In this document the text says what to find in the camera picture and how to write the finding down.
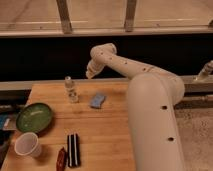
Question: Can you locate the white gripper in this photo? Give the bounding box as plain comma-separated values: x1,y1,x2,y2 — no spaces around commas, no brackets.
86,60,105,79

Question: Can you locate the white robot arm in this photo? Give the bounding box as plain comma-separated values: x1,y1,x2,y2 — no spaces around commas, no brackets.
86,43,186,171

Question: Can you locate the clear plastic bottle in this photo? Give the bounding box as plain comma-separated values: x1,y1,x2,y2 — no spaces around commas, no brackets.
65,76,79,103

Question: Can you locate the blue sponge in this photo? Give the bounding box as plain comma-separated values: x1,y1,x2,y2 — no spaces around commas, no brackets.
90,93,106,109

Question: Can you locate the green plate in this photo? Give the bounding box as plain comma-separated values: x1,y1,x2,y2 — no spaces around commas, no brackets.
16,103,53,133

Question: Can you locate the black striped rectangular block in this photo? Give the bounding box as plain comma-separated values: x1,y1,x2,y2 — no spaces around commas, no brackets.
67,134,80,168

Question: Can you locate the red brown small object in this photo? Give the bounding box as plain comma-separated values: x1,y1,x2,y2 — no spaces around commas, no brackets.
56,148,67,171

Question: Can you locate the white paper cup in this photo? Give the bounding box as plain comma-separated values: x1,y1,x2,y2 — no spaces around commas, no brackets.
14,132,42,158

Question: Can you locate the blue clutter at left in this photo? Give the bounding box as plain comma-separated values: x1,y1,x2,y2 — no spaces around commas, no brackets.
0,115,13,130

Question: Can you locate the white fixture at right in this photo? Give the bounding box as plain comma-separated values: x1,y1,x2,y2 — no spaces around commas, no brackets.
197,60,213,81

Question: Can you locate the left metal window post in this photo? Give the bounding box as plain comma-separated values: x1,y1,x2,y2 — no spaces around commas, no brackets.
56,0,72,34

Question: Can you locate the metal window post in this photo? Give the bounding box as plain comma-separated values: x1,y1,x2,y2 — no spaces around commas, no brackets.
124,0,137,32
56,0,72,34

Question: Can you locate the right metal window post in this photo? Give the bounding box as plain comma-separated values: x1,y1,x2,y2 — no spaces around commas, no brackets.
124,0,137,32

